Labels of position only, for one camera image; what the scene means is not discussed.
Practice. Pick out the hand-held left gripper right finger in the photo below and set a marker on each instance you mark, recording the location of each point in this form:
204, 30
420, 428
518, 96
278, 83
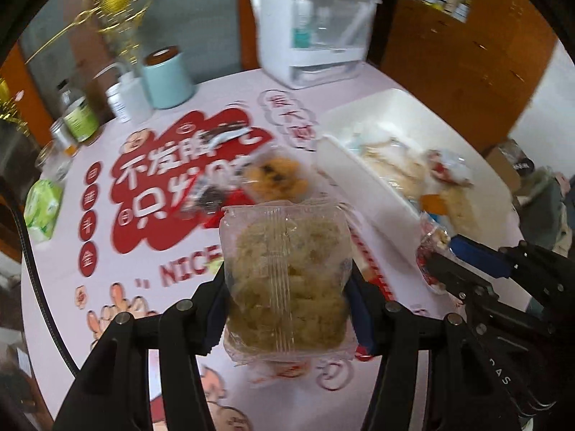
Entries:
364, 318

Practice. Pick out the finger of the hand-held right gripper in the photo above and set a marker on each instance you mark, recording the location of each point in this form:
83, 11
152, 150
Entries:
453, 276
480, 251

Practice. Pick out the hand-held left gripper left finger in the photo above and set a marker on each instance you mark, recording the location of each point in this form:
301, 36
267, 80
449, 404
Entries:
211, 318

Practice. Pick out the clear twisted snack packet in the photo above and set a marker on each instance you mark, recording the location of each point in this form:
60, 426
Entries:
431, 242

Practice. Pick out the puffed sticks packet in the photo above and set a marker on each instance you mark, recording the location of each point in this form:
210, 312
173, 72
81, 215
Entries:
453, 206

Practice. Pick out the clear crisp rice packet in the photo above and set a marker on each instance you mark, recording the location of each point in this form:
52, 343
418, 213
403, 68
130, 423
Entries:
287, 278

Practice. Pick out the red and white snack packet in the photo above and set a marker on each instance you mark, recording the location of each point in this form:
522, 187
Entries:
444, 168

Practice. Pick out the yellow bread packet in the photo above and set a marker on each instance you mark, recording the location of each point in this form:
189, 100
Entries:
395, 170

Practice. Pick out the white plastic storage bin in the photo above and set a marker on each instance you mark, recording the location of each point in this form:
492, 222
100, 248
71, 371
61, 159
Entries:
332, 152

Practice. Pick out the grey plastic chair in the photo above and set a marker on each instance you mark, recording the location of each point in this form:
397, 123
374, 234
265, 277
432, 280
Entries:
539, 206

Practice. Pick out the cardboard box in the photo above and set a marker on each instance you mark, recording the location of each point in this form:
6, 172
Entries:
507, 166

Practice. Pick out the dark clear snack packet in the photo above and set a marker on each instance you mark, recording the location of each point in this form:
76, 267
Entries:
206, 200

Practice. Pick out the orange cracker tray packet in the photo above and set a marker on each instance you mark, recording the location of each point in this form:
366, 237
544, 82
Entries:
276, 175

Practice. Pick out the wooden shelf cabinet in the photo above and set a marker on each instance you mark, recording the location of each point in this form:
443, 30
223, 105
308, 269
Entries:
449, 54

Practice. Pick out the green tissue pack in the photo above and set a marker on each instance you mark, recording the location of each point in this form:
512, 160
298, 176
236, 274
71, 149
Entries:
42, 208

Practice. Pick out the clear drinking glass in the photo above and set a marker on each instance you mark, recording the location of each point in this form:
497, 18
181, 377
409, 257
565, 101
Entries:
54, 164

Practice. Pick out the small glass jar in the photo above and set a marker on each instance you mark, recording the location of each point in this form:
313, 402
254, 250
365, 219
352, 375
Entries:
63, 137

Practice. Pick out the small white pill bottle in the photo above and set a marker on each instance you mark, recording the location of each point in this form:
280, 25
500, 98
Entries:
117, 103

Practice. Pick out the green label glass bottle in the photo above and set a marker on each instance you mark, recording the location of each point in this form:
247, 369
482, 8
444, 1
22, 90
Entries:
81, 119

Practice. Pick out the teal canister with brown lid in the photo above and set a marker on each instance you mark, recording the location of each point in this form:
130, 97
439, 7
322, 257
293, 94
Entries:
168, 81

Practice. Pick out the white countertop organizer box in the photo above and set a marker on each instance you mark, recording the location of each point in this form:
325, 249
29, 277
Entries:
278, 54

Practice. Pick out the clear plastic bottle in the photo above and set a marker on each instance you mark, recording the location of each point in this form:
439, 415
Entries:
322, 22

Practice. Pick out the teal and white bottle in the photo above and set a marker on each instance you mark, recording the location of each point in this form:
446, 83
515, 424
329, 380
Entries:
302, 22

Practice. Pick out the small gold door ornament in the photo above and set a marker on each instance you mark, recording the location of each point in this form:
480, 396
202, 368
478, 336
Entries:
9, 107

